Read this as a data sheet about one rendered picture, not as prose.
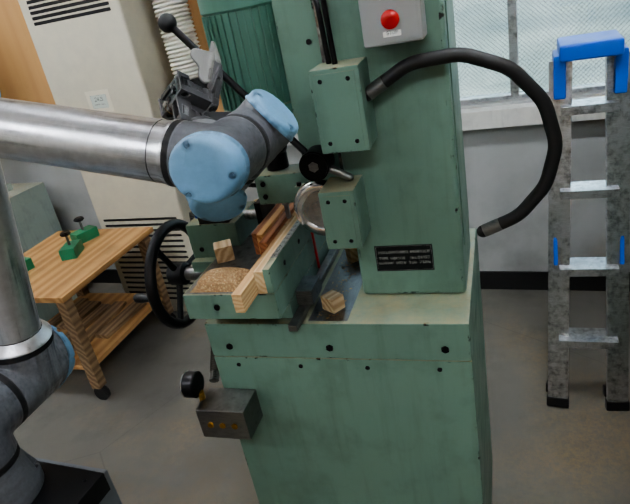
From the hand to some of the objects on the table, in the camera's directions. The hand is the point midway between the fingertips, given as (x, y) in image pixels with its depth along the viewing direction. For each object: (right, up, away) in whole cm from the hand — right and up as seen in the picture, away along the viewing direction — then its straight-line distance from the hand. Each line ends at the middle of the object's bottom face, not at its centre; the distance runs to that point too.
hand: (195, 72), depth 114 cm
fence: (+23, -30, +27) cm, 46 cm away
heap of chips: (+4, -41, +10) cm, 43 cm away
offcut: (+3, -36, +21) cm, 42 cm away
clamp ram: (+10, -30, +32) cm, 44 cm away
